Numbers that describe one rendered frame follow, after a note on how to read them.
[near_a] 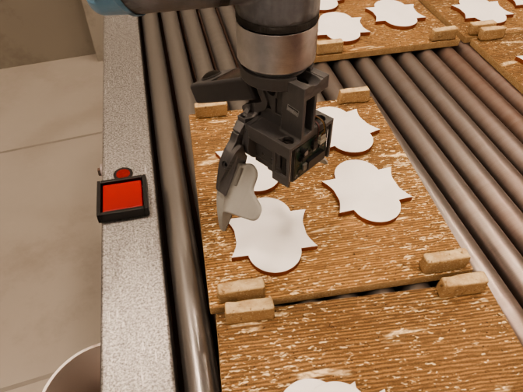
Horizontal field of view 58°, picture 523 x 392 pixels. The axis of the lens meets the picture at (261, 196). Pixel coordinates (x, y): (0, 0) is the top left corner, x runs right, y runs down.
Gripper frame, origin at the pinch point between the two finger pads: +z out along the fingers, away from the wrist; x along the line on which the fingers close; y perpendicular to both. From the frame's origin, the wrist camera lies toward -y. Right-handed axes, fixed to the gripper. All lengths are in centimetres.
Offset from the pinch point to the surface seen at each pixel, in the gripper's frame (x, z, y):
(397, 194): 19.3, 7.0, 9.8
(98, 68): 84, 99, -210
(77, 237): 6, 101, -106
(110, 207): -11.1, 8.5, -20.8
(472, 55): 71, 10, -3
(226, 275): -8.1, 8.0, 1.2
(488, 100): 58, 10, 8
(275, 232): 1.2, 7.0, 1.6
